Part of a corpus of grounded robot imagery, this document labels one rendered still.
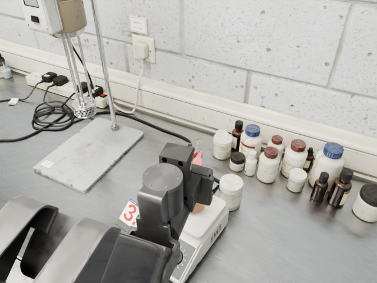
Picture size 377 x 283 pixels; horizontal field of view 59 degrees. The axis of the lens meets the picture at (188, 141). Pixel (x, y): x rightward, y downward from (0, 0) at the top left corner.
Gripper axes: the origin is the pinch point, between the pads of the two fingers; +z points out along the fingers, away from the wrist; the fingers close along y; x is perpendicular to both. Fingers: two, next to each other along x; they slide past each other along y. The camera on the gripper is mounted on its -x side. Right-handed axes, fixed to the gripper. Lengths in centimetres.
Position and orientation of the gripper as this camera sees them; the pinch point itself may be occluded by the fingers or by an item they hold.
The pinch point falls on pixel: (198, 155)
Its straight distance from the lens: 65.1
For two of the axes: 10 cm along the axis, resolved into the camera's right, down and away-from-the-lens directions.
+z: 3.2, -5.7, 7.6
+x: -0.1, 8.0, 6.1
